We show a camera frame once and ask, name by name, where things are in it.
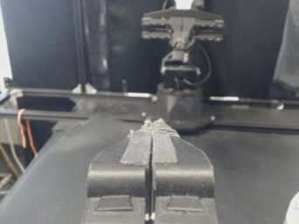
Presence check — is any orange cable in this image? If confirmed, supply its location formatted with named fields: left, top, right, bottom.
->
left=16, top=108, right=39, bottom=160

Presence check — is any white frame bracket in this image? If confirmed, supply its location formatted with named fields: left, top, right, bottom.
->
left=71, top=82, right=99, bottom=95

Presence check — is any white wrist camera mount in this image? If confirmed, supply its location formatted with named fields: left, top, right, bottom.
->
left=174, top=0, right=195, bottom=11

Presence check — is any black metal frame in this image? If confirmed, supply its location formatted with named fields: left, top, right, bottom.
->
left=0, top=0, right=299, bottom=132

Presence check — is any white cable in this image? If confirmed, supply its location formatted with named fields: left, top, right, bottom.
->
left=3, top=117, right=24, bottom=173

